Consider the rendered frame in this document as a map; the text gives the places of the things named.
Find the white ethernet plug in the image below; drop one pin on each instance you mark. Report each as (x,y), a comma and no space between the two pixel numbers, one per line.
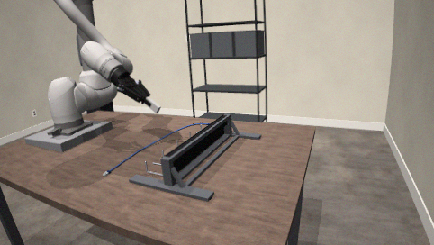
(106,173)

